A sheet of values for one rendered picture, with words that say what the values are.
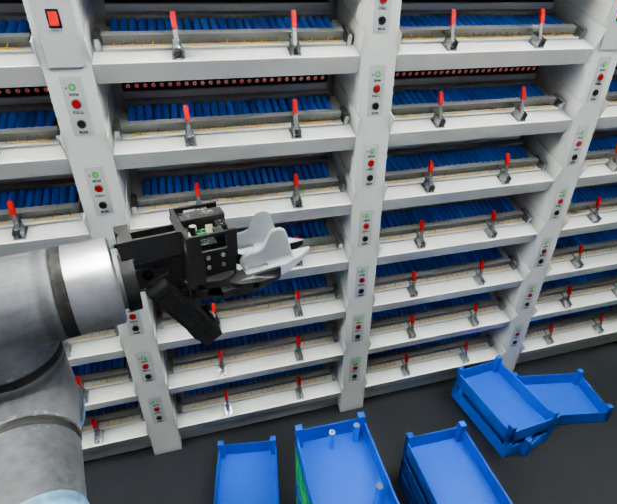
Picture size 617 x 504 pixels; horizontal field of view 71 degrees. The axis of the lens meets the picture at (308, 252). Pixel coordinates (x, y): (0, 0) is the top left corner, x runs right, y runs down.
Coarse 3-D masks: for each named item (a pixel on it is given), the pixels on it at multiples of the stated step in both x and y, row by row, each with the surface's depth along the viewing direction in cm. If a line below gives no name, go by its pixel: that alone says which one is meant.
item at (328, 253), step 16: (288, 224) 139; (304, 224) 139; (320, 224) 140; (336, 224) 140; (304, 240) 134; (320, 240) 135; (336, 240) 136; (320, 256) 134; (336, 256) 134; (288, 272) 130; (304, 272) 132; (320, 272) 135
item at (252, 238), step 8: (256, 216) 50; (264, 216) 51; (256, 224) 51; (264, 224) 51; (272, 224) 52; (240, 232) 51; (248, 232) 51; (256, 232) 51; (264, 232) 52; (240, 240) 51; (248, 240) 51; (256, 240) 52; (296, 240) 54; (240, 248) 52; (248, 248) 52; (256, 248) 52; (240, 256) 51
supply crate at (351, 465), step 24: (312, 432) 120; (336, 432) 123; (360, 432) 123; (312, 456) 117; (336, 456) 117; (360, 456) 117; (312, 480) 112; (336, 480) 112; (360, 480) 112; (384, 480) 109
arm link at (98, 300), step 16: (96, 240) 42; (64, 256) 39; (80, 256) 39; (96, 256) 40; (112, 256) 42; (64, 272) 38; (80, 272) 39; (96, 272) 39; (112, 272) 40; (80, 288) 38; (96, 288) 39; (112, 288) 39; (80, 304) 38; (96, 304) 39; (112, 304) 40; (128, 304) 42; (80, 320) 39; (96, 320) 40; (112, 320) 41
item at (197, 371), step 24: (240, 336) 152; (264, 336) 153; (288, 336) 155; (312, 336) 154; (336, 336) 154; (168, 360) 143; (192, 360) 145; (216, 360) 147; (240, 360) 148; (264, 360) 149; (288, 360) 150; (312, 360) 151; (336, 360) 156; (168, 384) 141; (192, 384) 142; (216, 384) 146
